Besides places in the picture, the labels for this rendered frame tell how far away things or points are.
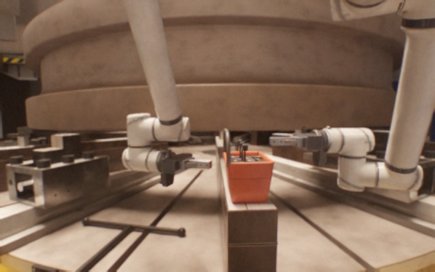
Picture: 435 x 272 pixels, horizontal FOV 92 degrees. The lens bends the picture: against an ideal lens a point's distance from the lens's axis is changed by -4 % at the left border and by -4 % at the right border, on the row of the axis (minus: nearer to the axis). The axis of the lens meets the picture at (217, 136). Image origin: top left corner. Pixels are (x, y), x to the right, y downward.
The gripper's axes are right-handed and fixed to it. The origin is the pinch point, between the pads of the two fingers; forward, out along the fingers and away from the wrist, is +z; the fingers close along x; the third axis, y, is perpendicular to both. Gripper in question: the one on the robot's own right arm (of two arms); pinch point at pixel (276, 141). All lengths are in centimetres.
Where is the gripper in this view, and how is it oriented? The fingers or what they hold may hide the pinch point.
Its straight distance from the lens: 79.2
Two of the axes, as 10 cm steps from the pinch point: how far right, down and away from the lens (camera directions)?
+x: 0.2, 0.9, -10.0
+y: -0.1, -10.0, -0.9
